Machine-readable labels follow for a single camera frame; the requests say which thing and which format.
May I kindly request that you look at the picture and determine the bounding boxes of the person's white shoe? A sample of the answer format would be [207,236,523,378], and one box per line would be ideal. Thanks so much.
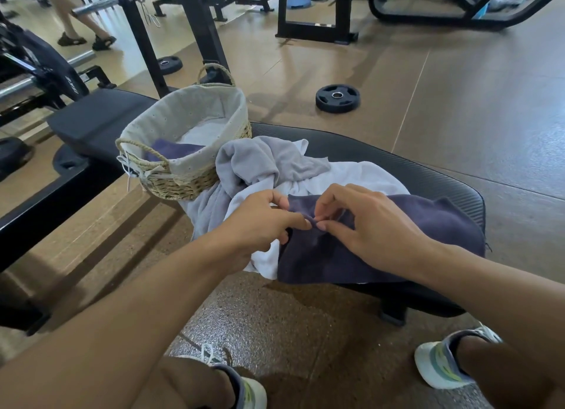
[414,322,504,391]
[176,342,268,409]

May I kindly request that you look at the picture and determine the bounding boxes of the person's left leg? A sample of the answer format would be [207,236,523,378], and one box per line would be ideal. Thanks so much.
[132,355,237,409]

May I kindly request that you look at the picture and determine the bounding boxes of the person's right hand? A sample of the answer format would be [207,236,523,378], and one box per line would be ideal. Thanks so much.
[314,183,438,281]

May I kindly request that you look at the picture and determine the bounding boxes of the person's left hand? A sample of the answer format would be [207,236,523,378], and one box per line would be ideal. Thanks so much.
[216,189,313,272]

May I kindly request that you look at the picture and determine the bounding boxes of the light grey towel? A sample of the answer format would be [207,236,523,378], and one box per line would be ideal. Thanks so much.
[178,135,332,242]

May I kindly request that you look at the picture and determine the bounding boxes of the black barbell stand frame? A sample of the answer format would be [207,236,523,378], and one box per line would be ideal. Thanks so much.
[0,11,118,129]

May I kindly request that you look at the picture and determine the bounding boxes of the person's left white shoe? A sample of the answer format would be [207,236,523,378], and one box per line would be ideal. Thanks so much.
[176,342,268,409]

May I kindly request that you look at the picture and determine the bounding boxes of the black padded weight bench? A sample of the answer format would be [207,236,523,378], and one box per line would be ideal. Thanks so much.
[46,88,487,327]

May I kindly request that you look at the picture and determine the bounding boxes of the person's right forearm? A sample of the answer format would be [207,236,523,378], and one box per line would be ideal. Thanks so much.
[417,241,565,378]

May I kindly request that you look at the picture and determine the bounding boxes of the woven basket with white liner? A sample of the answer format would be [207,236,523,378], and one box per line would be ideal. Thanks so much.
[115,63,253,202]

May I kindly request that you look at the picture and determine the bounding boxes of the large black weight plate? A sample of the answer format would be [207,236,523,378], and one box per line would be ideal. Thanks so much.
[52,144,91,175]

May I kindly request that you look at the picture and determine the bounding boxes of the person's leg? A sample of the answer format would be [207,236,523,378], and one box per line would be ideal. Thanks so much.
[457,335,565,409]
[132,355,237,409]

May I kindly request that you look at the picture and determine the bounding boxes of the black steel base beam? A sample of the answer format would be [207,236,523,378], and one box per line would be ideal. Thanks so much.
[0,165,124,272]

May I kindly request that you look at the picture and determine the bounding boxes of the black rubber weight plate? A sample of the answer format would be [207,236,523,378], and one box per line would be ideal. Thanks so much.
[157,55,184,76]
[315,83,361,114]
[0,137,35,182]

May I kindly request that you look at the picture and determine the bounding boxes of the person's right leg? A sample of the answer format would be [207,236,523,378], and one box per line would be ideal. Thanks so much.
[457,335,565,409]

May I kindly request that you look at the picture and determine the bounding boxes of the black bumper plate white print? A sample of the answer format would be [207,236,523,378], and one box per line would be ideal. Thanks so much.
[17,27,91,103]

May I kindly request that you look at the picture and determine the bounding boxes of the black bench press frame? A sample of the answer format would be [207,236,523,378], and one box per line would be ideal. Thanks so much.
[211,0,359,46]

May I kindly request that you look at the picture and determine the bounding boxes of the person's left forearm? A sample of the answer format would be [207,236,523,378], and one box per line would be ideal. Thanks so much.
[0,232,248,409]

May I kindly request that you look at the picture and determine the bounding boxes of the white towel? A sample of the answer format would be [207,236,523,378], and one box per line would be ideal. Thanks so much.
[224,139,411,281]
[176,117,230,147]

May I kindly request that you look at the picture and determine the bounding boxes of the black steel squat rack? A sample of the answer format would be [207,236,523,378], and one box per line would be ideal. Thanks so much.
[70,0,235,99]

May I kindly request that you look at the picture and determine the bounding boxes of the dark purple towel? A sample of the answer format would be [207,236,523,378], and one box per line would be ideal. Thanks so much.
[277,193,487,286]
[146,138,206,162]

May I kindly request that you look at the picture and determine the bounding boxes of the person's right white shoe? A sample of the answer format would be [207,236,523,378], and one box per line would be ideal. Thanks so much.
[414,322,504,391]

